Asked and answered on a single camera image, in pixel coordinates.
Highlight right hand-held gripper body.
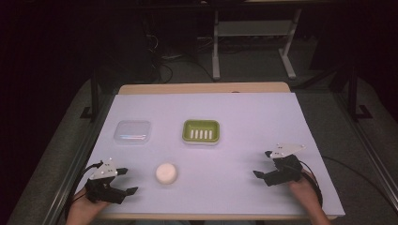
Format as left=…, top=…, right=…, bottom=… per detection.
left=263, top=142, right=307, bottom=188

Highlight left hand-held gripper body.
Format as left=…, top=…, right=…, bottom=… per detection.
left=84, top=157, right=126, bottom=205

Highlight person's left hand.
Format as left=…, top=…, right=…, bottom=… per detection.
left=69, top=187, right=111, bottom=218

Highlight person's right hand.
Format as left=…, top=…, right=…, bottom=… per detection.
left=286, top=169, right=323, bottom=211

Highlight clear plastic lidded box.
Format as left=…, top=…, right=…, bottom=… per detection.
left=113, top=119, right=152, bottom=146

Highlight round white soap bar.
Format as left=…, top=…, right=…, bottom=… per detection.
left=155, top=162, right=178, bottom=185

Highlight white table mat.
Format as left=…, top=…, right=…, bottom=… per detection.
left=76, top=92, right=346, bottom=218

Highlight green soap dish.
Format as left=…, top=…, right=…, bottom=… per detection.
left=181, top=118, right=222, bottom=146

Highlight black metal stand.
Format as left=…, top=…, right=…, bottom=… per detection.
left=80, top=67, right=101, bottom=123
left=328, top=60, right=374, bottom=123

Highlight wooden table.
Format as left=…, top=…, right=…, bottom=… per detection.
left=97, top=82, right=340, bottom=221

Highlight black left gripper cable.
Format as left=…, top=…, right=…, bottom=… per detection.
left=63, top=160, right=104, bottom=221

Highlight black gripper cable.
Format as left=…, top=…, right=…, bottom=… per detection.
left=298, top=159, right=325, bottom=210
left=63, top=160, right=104, bottom=221

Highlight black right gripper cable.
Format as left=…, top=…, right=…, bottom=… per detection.
left=298, top=159, right=325, bottom=210

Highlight aluminium frame rail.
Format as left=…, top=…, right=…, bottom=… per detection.
left=331, top=92, right=398, bottom=214
left=40, top=93, right=117, bottom=225

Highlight black floor cables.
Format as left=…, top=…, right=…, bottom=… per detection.
left=142, top=29, right=217, bottom=84

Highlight white metal desk frame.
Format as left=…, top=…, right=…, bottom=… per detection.
left=211, top=7, right=304, bottom=82

